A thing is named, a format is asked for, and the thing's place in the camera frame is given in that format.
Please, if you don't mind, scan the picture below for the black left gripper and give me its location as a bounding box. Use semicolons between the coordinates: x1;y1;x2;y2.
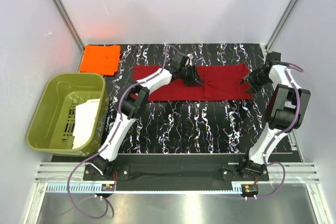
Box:
178;64;202;87

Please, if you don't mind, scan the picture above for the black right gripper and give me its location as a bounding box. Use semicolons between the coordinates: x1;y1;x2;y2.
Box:
240;67;271;95

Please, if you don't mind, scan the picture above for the red t shirt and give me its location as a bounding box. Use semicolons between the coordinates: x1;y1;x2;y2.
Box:
148;63;254;102

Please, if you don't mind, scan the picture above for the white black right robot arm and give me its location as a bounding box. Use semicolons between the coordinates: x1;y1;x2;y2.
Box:
237;51;311;180

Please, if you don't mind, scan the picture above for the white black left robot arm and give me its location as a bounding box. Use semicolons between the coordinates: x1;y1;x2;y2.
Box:
85;52;203;180

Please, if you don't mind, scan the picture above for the folded orange t shirt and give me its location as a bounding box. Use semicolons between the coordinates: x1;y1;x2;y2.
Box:
79;45;121;76

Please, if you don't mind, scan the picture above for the left orange connector block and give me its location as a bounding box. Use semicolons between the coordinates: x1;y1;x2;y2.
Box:
101;184;116;191

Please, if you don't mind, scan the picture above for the olive green plastic bin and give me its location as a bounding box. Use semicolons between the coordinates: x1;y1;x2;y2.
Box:
26;73;109;157

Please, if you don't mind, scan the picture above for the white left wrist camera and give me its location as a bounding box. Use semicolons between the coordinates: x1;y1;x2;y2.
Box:
185;54;194;67

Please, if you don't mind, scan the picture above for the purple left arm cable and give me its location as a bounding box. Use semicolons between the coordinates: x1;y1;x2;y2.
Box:
67;45;182;219

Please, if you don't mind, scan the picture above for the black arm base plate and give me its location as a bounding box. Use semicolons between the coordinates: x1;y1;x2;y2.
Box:
83;154;269;193

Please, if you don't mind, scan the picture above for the aluminium frame rail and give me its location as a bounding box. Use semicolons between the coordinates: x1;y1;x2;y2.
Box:
35;162;319;184

